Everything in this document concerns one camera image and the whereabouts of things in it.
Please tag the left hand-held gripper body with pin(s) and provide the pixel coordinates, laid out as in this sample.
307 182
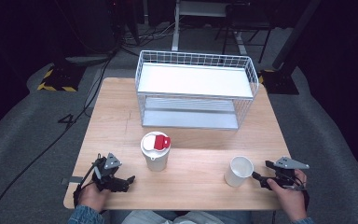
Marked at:
107 182

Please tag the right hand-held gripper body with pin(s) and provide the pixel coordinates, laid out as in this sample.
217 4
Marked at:
287 169

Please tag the white paper cup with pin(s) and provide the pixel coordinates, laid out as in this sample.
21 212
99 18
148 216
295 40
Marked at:
234 179

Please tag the white cup with red lid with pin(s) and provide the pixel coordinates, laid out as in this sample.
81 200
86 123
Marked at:
155 160

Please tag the person's left hand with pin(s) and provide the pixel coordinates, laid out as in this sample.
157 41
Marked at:
93 196

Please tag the person's right hand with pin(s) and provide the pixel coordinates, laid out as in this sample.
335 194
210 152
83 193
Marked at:
289 199

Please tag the grey tape strip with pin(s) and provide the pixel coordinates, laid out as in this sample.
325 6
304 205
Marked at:
74 180

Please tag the person's legs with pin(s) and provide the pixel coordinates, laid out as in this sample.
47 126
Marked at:
155 217

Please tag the black yellow striped stand base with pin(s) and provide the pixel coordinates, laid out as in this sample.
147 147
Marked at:
60 79
279 82

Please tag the black slanted stand pole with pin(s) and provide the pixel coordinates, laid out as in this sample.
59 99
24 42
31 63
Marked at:
295 34

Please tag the black metal chair frame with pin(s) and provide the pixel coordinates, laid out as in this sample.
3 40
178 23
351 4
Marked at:
248 25

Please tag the white metal stand frame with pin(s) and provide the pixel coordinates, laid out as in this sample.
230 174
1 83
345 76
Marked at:
175 31

